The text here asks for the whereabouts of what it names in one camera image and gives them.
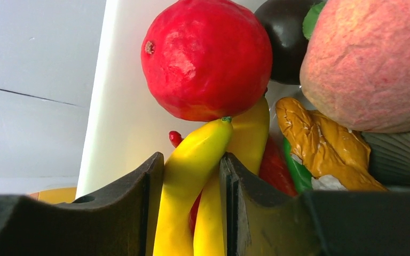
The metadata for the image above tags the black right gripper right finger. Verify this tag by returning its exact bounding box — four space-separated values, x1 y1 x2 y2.
219 153 410 256

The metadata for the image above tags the peach toy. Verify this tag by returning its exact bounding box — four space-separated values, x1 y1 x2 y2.
300 1 410 133

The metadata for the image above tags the red apple toy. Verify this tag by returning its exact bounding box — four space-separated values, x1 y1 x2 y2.
140 1 273 122

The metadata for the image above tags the yellow banana toy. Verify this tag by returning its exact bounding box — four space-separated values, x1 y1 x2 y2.
193 97 270 255
153 117 233 255

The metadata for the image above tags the cream round drum appliance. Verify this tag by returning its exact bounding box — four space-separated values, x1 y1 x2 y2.
29 187 76 204

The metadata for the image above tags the brown fried dough toy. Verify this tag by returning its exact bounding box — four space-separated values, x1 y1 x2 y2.
275 97 386 191

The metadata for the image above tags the white plastic bin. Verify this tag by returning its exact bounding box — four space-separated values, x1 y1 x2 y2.
76 0 301 198

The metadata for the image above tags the dark eggplant toy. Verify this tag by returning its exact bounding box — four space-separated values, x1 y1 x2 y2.
255 0 321 85

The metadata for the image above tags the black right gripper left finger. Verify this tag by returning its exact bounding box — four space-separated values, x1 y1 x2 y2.
0 152 164 255

